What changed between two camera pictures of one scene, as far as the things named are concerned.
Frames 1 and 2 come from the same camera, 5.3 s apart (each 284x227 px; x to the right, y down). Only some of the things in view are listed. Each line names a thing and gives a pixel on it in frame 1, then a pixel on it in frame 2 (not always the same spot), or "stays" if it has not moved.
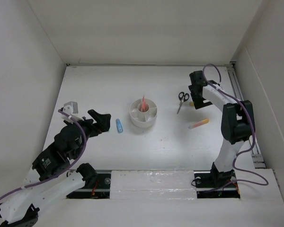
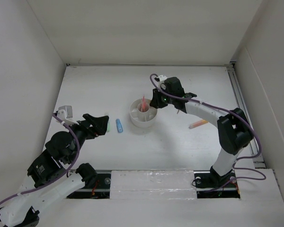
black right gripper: (199, 103) -> (155, 101)
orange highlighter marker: (201, 122) stays
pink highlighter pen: (144, 104) stays
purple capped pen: (146, 107) stays
